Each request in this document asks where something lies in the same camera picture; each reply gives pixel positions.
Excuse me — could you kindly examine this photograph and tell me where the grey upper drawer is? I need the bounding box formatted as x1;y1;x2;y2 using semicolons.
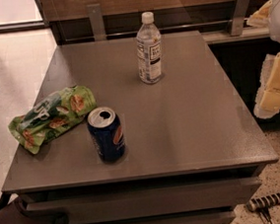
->
28;178;261;224

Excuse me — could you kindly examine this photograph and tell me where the left metal wall bracket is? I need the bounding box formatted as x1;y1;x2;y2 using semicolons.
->
87;3;107;40

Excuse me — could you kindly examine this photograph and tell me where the metal wall bracket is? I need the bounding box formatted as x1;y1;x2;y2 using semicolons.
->
228;0;250;37
87;3;107;40

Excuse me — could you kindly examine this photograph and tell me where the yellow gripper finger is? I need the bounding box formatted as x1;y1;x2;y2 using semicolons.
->
253;52;280;119
246;0;273;28

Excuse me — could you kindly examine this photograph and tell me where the blue Pepsi soda can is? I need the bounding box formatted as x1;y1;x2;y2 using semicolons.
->
87;107;125;163

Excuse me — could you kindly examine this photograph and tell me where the right metal wall bracket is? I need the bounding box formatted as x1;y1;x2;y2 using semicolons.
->
228;0;250;37

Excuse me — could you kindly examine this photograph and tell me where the striped black white tool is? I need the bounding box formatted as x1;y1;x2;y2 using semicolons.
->
246;191;280;212

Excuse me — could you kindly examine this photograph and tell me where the green chip bag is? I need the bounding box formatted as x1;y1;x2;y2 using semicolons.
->
9;85;97;155

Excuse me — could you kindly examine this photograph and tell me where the clear plastic water bottle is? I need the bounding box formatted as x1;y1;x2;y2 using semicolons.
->
136;12;163;84

